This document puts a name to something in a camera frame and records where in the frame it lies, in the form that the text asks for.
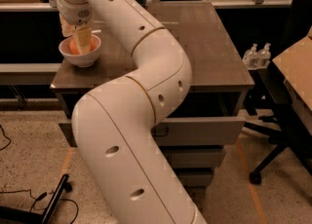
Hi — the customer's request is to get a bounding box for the black office chair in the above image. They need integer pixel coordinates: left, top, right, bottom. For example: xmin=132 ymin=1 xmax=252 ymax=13
xmin=244 ymin=0 xmax=312 ymax=184

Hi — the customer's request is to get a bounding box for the black stand leg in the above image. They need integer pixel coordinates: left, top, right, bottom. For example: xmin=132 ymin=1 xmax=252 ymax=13
xmin=0 ymin=174 xmax=72 ymax=224

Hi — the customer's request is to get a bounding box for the brown side table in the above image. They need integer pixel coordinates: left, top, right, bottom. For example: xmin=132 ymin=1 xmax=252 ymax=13
xmin=273 ymin=33 xmax=312 ymax=133

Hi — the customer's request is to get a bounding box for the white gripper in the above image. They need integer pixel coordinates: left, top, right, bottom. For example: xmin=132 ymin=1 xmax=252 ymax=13
xmin=57 ymin=0 xmax=93 ymax=47

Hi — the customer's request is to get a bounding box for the clear sanitizer bottle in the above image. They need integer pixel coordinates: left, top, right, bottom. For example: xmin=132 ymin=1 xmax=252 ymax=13
xmin=256 ymin=43 xmax=271 ymax=67
xmin=243 ymin=44 xmax=257 ymax=68

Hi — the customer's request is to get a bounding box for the clear sanitizer bottle left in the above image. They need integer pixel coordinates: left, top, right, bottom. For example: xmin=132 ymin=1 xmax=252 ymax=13
xmin=243 ymin=44 xmax=257 ymax=68

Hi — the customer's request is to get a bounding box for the white ceramic bowl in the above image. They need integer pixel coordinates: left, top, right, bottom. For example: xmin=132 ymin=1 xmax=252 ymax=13
xmin=58 ymin=35 xmax=101 ymax=67

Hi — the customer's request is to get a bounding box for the orange fruit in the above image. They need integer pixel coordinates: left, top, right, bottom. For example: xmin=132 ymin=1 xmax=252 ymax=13
xmin=69 ymin=38 xmax=97 ymax=55

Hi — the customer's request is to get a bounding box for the top grey drawer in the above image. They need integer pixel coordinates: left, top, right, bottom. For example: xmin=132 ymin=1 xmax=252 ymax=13
xmin=58 ymin=92 xmax=247 ymax=148

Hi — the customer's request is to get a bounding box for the clear sanitizer bottle right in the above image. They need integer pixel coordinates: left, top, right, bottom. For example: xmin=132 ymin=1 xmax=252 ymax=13
xmin=256 ymin=43 xmax=271 ymax=67

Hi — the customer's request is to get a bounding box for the grey drawer cabinet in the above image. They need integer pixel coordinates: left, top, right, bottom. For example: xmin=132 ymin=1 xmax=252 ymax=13
xmin=50 ymin=1 xmax=255 ymax=191

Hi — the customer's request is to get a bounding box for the grey drawer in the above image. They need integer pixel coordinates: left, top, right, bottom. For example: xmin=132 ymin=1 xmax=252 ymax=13
xmin=58 ymin=92 xmax=247 ymax=148
xmin=175 ymin=168 xmax=214 ymax=188
xmin=162 ymin=148 xmax=226 ymax=168

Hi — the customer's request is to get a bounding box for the middle grey drawer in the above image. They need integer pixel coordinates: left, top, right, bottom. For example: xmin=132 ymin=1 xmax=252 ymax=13
xmin=162 ymin=148 xmax=226 ymax=168

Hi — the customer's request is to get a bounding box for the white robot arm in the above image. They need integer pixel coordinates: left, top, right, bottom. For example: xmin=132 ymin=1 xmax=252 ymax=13
xmin=57 ymin=0 xmax=207 ymax=224

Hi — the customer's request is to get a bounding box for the bottom grey drawer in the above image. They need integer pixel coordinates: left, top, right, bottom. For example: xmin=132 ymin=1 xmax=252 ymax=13
xmin=175 ymin=168 xmax=214 ymax=188

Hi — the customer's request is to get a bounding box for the black floor cable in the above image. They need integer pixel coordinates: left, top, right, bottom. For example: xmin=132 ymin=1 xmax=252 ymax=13
xmin=0 ymin=188 xmax=80 ymax=224

